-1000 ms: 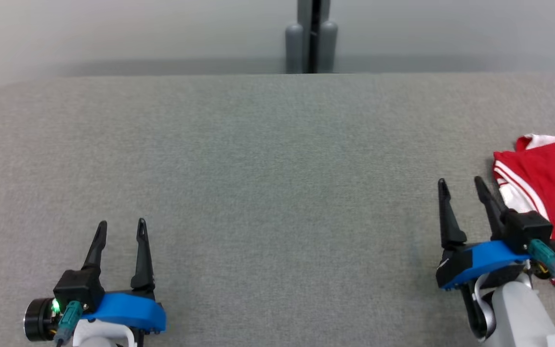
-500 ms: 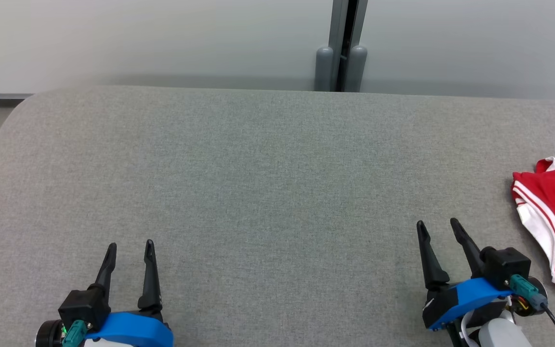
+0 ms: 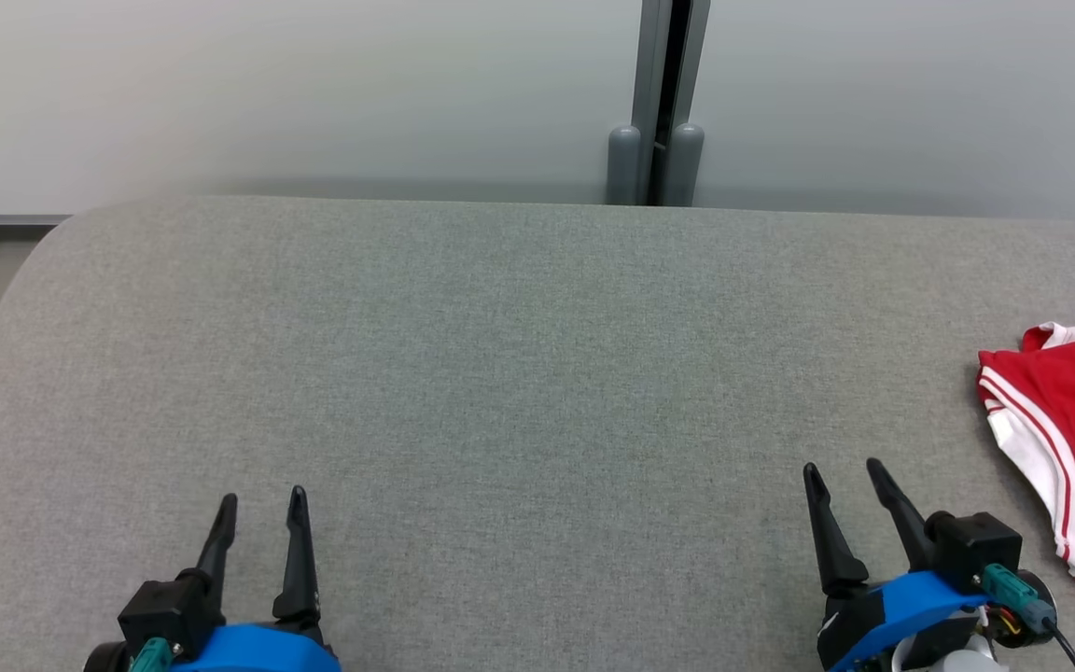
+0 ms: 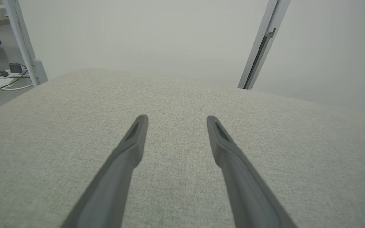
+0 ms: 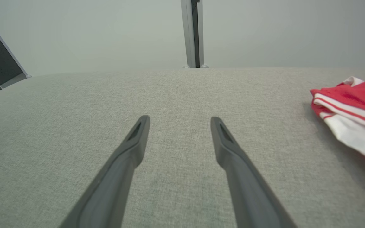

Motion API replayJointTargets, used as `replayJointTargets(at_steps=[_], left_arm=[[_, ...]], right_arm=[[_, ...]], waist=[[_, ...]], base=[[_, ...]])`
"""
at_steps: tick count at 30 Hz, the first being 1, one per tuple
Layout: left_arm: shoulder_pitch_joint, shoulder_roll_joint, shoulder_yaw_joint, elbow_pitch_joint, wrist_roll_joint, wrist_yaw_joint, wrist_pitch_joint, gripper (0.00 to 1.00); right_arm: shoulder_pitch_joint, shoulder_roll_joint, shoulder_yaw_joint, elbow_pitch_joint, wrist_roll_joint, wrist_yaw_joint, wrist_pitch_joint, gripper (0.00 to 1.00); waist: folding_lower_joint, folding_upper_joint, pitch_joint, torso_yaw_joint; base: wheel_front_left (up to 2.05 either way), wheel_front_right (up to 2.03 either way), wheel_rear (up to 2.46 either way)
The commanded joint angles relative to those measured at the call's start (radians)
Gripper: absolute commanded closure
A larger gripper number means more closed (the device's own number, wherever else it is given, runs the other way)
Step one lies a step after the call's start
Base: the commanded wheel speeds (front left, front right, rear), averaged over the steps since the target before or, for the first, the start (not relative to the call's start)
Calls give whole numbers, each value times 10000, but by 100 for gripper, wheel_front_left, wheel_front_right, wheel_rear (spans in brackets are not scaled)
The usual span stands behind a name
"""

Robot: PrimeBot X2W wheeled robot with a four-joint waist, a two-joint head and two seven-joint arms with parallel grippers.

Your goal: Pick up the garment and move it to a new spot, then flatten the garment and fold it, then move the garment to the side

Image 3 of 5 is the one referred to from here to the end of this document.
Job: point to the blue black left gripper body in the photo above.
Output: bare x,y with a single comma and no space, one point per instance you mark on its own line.
267,651

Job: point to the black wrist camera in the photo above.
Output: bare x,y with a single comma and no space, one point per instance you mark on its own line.
976,546
169,611

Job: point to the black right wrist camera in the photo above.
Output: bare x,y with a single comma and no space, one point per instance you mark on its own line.
976,546

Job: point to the grey metal partition post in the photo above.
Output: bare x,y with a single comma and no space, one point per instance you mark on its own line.
647,56

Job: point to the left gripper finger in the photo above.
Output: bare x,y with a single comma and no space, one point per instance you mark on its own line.
300,569
218,551

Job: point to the grey round post bumper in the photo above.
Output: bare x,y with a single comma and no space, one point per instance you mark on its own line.
687,163
623,166

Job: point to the black round actuator cap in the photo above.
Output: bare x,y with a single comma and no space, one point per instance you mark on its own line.
104,658
1032,627

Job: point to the black round right actuator cap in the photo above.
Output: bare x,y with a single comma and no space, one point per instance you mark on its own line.
1032,627

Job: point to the white grey right arm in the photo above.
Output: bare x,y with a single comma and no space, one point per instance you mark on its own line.
957,658

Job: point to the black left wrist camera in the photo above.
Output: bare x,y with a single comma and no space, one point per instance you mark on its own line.
169,611

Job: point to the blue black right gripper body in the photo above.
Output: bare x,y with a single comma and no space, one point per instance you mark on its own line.
901,611

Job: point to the black round left actuator cap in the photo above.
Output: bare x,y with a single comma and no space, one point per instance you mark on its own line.
104,658

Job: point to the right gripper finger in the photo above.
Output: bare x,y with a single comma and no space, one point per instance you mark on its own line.
906,523
831,551

